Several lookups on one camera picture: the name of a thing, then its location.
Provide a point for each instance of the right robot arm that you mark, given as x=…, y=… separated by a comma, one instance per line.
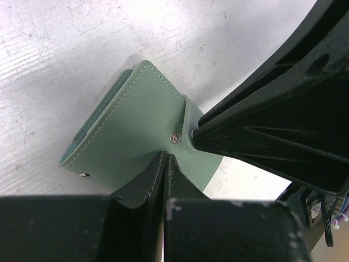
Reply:
x=315, y=208

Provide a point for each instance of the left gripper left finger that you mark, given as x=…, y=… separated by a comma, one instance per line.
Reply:
x=122, y=226

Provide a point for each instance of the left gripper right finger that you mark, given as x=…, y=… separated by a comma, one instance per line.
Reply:
x=197, y=228

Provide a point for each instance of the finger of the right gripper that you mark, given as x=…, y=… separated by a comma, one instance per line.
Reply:
x=295, y=127
x=320, y=20

